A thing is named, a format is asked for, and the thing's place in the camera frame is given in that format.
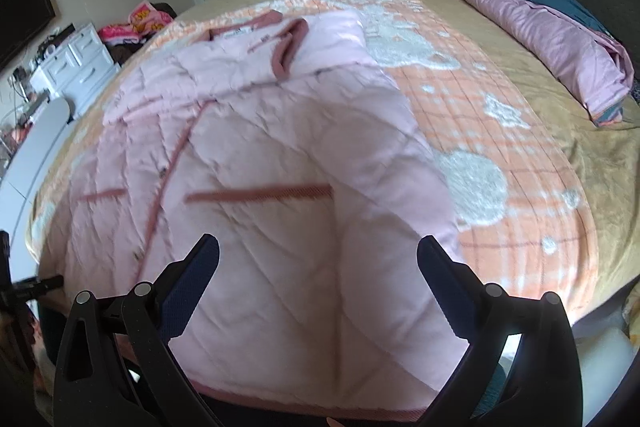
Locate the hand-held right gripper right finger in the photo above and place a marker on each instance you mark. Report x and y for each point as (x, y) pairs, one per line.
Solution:
(445, 287)

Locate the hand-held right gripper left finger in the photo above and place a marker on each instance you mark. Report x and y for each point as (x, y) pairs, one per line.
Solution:
(192, 284)

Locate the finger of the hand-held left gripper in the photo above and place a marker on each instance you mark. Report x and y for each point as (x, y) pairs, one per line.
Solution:
(40, 287)

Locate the pink quilted jacket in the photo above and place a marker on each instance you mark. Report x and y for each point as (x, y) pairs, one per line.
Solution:
(280, 257)

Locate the pink clothes pile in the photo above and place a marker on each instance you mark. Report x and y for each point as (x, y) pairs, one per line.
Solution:
(125, 52)

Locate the orange plaid blanket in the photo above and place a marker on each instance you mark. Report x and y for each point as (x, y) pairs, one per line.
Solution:
(530, 217)

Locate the white rounded table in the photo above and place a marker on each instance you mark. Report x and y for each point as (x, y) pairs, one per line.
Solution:
(35, 142)

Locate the white drawer chest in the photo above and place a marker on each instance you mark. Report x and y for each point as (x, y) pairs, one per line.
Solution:
(80, 67)

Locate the bed with beige sheet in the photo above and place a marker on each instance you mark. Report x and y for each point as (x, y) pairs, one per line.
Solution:
(540, 82)

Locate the black television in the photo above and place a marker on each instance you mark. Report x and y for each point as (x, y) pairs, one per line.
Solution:
(25, 17)

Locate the blue floral duvet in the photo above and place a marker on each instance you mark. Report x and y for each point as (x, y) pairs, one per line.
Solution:
(525, 22)

